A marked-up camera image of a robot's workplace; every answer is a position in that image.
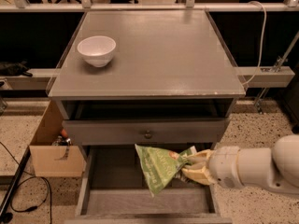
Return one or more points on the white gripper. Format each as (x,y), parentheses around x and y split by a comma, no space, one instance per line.
(223,165)

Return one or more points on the green jalapeno chip bag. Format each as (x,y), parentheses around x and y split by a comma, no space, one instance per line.
(160,166)

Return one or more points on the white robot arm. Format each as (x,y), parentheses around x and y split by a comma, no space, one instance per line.
(275,169)

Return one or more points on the closed grey top drawer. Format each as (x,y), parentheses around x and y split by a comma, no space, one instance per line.
(129,132)

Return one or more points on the round metal drawer knob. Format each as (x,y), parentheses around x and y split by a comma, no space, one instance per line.
(148,134)

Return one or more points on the open grey middle drawer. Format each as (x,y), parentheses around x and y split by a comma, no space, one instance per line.
(114,191)

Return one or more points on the grey wooden drawer cabinet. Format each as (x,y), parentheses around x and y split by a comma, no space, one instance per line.
(168,64)

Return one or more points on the items inside cardboard box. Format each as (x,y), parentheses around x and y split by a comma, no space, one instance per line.
(62,139)

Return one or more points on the white bowl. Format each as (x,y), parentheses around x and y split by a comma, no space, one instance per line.
(97,50)

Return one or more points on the cardboard box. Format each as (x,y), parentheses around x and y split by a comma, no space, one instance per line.
(53,160)

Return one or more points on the black cloth bundle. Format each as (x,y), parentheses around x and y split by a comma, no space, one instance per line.
(10,69)

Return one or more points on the metal railing frame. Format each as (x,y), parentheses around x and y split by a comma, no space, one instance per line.
(87,5)

